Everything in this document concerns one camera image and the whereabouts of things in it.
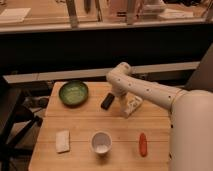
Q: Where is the white bottle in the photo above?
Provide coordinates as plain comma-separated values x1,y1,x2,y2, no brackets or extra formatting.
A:
125,96,143,116

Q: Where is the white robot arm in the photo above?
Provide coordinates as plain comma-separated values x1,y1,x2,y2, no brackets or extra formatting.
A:
106,62,213,171

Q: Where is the green ceramic bowl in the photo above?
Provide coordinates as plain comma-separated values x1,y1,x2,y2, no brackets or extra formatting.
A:
59,80,89,107

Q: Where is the black rectangular block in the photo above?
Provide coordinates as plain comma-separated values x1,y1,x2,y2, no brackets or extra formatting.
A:
101,93,115,110

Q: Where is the orange carrot toy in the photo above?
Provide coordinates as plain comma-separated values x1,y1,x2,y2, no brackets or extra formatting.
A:
139,133,147,157

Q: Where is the white paper cup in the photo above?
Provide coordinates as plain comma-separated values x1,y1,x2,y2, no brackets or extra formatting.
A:
91,131,112,156

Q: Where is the white sponge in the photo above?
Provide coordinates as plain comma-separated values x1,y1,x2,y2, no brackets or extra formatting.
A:
56,130,70,153

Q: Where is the black chair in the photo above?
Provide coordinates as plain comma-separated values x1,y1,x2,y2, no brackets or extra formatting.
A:
0,76,43,171

